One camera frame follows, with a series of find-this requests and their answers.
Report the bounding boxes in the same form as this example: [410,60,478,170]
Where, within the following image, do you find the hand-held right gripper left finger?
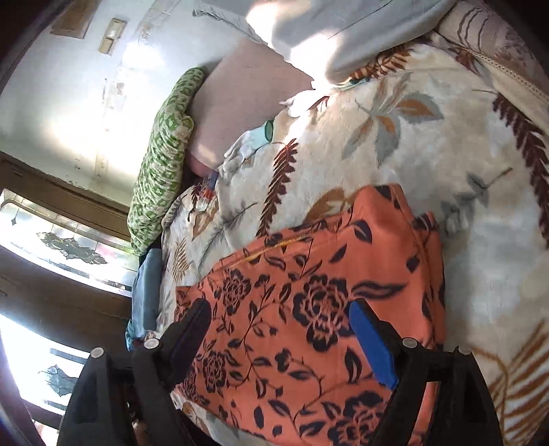
[57,298,213,446]

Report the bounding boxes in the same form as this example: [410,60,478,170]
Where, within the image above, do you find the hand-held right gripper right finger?
[349,298,504,446]

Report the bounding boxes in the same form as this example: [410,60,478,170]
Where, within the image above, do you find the orange floral shirt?
[171,184,447,446]

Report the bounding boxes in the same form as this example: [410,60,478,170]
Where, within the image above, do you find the blue striped garment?
[124,319,144,350]

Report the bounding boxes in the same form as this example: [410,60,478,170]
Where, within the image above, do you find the folded blue cloth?
[130,248,164,341]

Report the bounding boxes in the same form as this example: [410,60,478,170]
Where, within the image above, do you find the small red and blue packet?
[195,171,220,212]

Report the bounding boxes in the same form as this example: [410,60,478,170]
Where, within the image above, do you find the stained glass window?
[0,188,135,430]

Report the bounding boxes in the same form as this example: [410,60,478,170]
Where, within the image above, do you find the green patterned pillow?
[127,66,207,257]

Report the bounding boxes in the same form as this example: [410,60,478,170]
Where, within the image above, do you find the leaf printed blanket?
[155,40,549,446]

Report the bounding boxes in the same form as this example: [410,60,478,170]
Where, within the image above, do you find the white glove with teal cuff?
[221,120,276,183]

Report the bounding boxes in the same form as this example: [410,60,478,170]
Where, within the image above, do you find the grey pillow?
[192,0,456,85]

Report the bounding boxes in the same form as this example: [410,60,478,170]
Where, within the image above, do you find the striped floral blanket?
[435,0,549,100]

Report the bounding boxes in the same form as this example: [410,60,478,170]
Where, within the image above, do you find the wooden window frame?
[0,150,135,446]

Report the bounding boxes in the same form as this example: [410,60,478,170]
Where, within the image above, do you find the beige wall switch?
[98,17,128,55]

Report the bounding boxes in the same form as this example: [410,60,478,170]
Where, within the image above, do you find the brown wall plate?
[48,0,102,40]

